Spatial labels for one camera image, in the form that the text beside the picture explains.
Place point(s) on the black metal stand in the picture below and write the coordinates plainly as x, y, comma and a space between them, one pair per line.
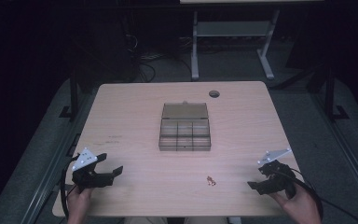
330, 93
73, 93

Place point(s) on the person's left hand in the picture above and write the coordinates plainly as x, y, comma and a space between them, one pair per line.
78, 202

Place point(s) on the small gold-coloured trinket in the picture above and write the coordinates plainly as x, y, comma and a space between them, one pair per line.
211, 181

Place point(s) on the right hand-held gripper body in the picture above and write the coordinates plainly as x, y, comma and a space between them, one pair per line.
281, 179

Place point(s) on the white metal table frame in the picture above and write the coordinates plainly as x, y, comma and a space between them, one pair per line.
233, 28

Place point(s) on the grey metal rail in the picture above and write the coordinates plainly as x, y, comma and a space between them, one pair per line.
51, 169
345, 146

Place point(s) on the clear plastic compartment box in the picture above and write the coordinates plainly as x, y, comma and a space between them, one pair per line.
185, 134

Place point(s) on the person's right hand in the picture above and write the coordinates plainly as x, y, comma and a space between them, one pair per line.
303, 208

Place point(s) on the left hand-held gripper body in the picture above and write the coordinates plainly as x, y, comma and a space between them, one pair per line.
85, 179

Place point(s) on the white table leg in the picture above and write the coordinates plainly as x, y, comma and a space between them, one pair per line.
235, 220

